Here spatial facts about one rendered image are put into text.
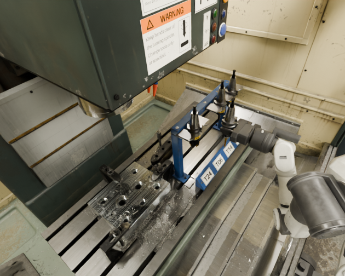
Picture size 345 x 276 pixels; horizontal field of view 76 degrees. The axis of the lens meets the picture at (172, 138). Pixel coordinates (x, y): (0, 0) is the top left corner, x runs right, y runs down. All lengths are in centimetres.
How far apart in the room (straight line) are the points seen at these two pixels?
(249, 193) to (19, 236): 135
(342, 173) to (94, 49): 67
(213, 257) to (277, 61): 109
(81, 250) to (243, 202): 81
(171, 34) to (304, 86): 110
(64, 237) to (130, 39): 91
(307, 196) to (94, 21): 61
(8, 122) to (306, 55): 142
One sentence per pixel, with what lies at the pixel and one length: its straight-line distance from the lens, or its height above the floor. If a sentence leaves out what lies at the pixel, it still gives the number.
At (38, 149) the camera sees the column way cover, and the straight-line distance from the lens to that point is 118.
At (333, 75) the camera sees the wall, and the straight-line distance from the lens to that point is 144.
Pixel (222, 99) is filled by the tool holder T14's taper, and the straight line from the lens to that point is 106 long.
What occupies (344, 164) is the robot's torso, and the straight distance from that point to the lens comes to 77.
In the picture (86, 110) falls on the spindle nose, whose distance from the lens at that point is 65.
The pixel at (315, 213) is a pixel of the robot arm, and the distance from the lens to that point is 67.
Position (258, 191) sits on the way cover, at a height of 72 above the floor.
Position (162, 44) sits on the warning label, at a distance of 50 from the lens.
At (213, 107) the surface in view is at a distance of 105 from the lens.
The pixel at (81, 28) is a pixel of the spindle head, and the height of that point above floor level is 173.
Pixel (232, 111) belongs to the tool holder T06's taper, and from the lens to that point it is 93.
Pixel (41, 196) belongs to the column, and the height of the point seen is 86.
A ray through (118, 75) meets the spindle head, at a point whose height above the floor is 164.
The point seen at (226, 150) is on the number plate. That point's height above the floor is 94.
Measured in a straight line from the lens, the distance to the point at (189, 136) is 90.
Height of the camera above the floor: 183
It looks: 44 degrees down
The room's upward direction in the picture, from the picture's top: 5 degrees counter-clockwise
